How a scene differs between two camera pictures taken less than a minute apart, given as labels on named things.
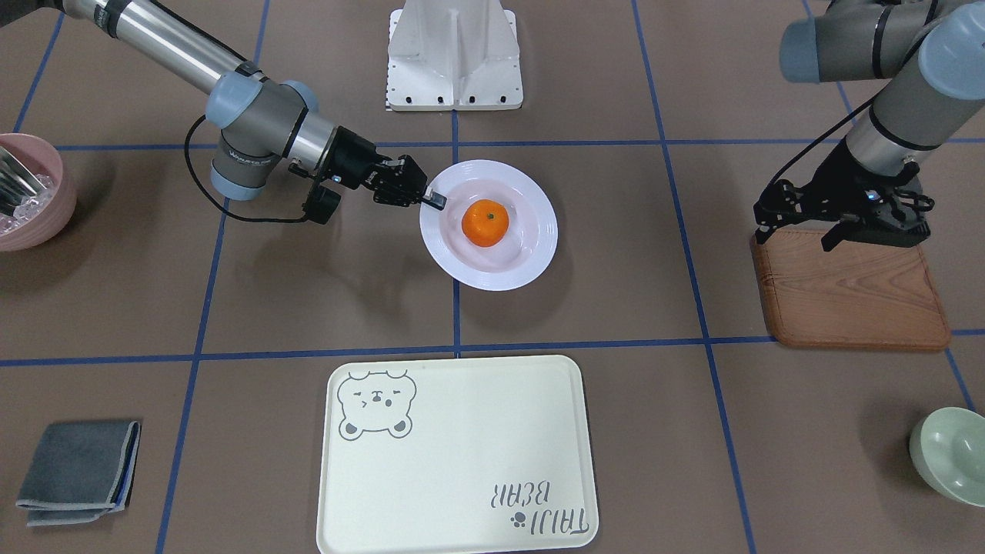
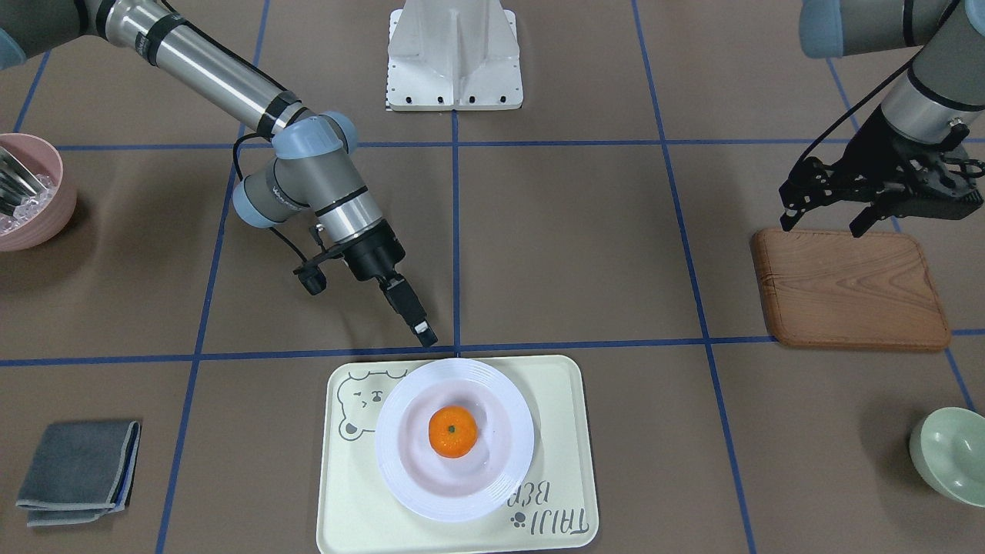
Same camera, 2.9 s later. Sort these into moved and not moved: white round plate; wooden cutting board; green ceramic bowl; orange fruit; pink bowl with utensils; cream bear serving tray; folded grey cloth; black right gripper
Moved: white round plate; orange fruit; black right gripper
Not moved: green ceramic bowl; folded grey cloth; wooden cutting board; pink bowl with utensils; cream bear serving tray
